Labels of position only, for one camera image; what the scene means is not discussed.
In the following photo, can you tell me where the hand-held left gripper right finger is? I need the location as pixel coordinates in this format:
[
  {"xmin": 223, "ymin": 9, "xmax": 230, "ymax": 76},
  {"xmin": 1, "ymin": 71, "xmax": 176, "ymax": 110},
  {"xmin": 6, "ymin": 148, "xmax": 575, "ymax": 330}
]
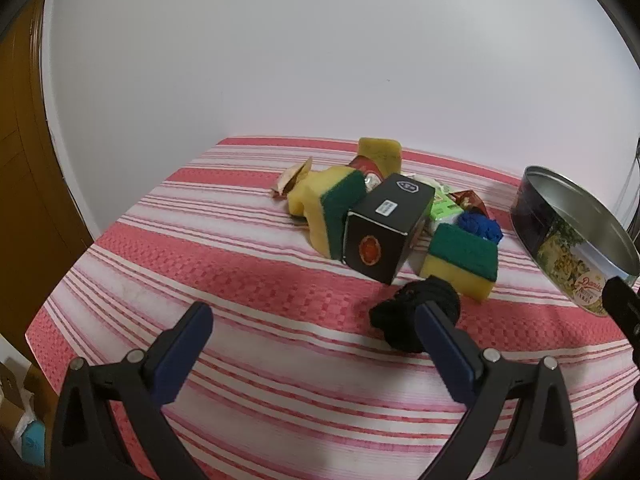
[{"xmin": 414, "ymin": 301, "xmax": 582, "ymax": 480}]

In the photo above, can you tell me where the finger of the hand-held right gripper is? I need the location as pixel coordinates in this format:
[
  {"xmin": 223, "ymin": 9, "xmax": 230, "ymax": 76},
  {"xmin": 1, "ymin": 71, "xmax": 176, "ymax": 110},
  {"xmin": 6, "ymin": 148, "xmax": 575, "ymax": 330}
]
[{"xmin": 601, "ymin": 276, "xmax": 640, "ymax": 361}]

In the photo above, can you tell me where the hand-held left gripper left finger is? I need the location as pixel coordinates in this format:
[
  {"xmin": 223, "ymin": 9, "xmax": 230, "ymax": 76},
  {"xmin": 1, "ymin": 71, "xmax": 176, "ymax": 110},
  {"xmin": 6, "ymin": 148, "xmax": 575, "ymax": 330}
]
[{"xmin": 47, "ymin": 301, "xmax": 214, "ymax": 480}]

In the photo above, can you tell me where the black yarn ball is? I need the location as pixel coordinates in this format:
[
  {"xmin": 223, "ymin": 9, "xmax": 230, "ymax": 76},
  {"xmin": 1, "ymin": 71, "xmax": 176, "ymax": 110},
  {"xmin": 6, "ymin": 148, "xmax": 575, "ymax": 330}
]
[{"xmin": 369, "ymin": 276, "xmax": 462, "ymax": 354}]

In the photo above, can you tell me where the round metal cookie tin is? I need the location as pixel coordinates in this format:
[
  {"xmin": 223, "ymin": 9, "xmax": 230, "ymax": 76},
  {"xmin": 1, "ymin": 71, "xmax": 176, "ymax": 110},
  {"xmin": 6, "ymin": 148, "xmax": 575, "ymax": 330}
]
[{"xmin": 509, "ymin": 164, "xmax": 640, "ymax": 319}]

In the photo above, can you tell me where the yellow sponge green scourer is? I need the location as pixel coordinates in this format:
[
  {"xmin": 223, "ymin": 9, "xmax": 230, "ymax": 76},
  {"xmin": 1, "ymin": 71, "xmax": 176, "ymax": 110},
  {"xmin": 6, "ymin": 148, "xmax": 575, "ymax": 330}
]
[
  {"xmin": 287, "ymin": 179, "xmax": 326, "ymax": 224},
  {"xmin": 419, "ymin": 223, "xmax": 500, "ymax": 302},
  {"xmin": 304, "ymin": 167, "xmax": 369, "ymax": 261},
  {"xmin": 359, "ymin": 137, "xmax": 403, "ymax": 177}
]

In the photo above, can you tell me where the blue cloth ball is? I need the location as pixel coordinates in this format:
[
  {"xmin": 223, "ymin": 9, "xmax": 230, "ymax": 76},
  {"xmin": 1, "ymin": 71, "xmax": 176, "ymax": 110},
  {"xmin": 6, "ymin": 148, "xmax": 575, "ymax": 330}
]
[{"xmin": 457, "ymin": 210, "xmax": 504, "ymax": 246}]

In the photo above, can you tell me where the black cardboard box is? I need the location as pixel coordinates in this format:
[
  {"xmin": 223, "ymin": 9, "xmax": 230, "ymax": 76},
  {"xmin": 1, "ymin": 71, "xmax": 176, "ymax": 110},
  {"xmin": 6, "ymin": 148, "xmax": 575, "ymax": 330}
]
[{"xmin": 342, "ymin": 173, "xmax": 436, "ymax": 285}]

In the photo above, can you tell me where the red snack packet white label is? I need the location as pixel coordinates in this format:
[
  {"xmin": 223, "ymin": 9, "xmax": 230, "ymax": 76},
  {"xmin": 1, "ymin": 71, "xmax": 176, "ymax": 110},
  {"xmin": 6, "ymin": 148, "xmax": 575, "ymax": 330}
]
[{"xmin": 348, "ymin": 154, "xmax": 387, "ymax": 192}]

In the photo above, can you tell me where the red white striped tablecloth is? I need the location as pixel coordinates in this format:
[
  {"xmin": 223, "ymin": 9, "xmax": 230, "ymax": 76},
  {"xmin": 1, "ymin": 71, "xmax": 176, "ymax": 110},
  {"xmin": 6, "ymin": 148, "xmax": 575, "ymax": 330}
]
[{"xmin": 25, "ymin": 135, "xmax": 640, "ymax": 480}]

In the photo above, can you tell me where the green tissue pack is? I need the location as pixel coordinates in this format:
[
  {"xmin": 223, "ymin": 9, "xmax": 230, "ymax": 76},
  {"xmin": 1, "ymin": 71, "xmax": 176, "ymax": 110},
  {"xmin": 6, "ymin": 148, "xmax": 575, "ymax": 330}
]
[{"xmin": 429, "ymin": 187, "xmax": 467, "ymax": 227}]

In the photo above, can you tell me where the light blue object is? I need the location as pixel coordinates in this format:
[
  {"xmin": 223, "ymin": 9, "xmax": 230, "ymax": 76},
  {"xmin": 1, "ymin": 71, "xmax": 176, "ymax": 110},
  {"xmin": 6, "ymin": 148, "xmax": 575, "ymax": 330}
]
[{"xmin": 20, "ymin": 422, "xmax": 47, "ymax": 467}]

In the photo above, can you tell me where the beige paper packet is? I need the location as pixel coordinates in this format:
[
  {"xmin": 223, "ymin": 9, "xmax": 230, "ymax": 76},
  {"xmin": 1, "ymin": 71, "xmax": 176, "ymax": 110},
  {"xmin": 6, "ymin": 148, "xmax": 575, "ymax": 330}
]
[{"xmin": 271, "ymin": 157, "xmax": 314, "ymax": 199}]

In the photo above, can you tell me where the brown wooden door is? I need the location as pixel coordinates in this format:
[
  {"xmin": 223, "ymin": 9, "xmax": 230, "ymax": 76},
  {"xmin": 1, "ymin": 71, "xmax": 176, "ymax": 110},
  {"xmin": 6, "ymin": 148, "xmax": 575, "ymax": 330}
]
[{"xmin": 0, "ymin": 0, "xmax": 96, "ymax": 361}]

